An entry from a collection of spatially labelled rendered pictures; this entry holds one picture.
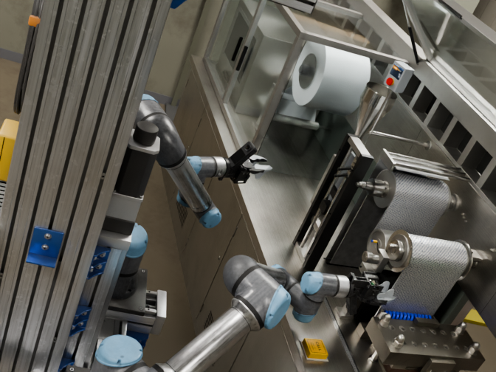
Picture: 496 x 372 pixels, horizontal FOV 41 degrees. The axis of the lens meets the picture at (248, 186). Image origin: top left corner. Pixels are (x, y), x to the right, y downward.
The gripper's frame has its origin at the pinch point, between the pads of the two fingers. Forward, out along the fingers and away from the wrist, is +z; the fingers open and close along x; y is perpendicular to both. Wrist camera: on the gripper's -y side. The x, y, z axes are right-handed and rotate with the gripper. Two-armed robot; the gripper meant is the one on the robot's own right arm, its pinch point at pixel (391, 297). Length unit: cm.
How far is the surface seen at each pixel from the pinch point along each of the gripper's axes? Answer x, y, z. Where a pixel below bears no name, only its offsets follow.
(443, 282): -0.2, 10.0, 16.4
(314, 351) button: -12.5, -16.6, -27.5
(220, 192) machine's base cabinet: 108, -39, -29
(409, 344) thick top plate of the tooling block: -15.7, -6.0, 3.1
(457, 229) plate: 21.5, 19.0, 30.1
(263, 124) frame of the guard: 102, 5, -25
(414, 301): -0.2, -0.4, 9.9
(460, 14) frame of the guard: 35, 91, -7
